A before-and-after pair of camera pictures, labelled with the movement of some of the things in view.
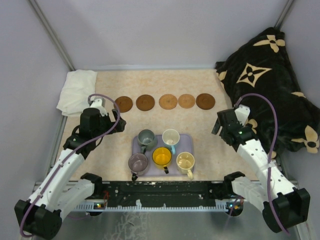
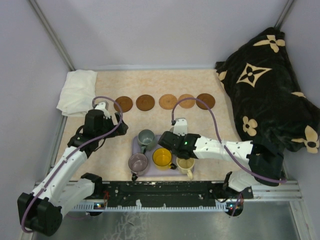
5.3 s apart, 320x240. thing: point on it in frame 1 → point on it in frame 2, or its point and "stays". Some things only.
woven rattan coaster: x=186 y=101 stays
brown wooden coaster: x=145 y=102 stays
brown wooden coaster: x=124 y=104 stays
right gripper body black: x=216 y=127 → x=176 y=153
